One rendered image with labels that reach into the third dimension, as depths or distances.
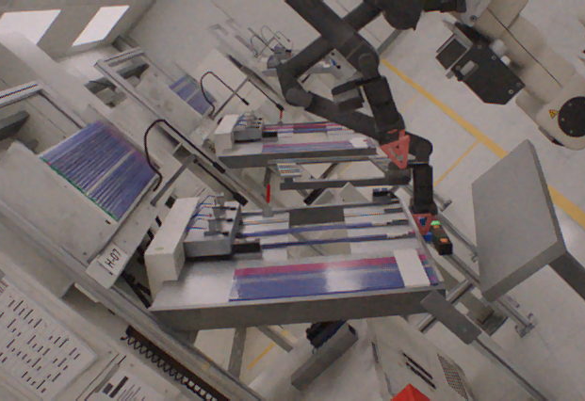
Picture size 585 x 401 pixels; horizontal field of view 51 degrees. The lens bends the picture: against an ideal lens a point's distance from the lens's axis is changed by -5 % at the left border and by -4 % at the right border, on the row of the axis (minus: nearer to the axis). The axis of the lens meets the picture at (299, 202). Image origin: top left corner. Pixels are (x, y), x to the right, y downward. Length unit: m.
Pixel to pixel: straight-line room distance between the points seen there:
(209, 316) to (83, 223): 0.39
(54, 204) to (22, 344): 0.36
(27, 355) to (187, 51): 8.16
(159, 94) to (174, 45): 6.65
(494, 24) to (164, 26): 8.28
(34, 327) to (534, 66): 1.37
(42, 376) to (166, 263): 0.43
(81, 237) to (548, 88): 1.20
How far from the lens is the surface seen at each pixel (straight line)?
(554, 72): 1.62
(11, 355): 1.74
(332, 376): 1.94
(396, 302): 1.52
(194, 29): 9.57
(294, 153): 2.87
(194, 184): 2.95
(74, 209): 1.62
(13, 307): 1.67
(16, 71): 5.17
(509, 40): 1.62
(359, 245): 1.82
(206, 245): 1.81
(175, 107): 2.99
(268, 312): 1.52
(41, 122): 5.16
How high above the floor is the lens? 1.41
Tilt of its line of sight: 12 degrees down
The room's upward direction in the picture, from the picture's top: 49 degrees counter-clockwise
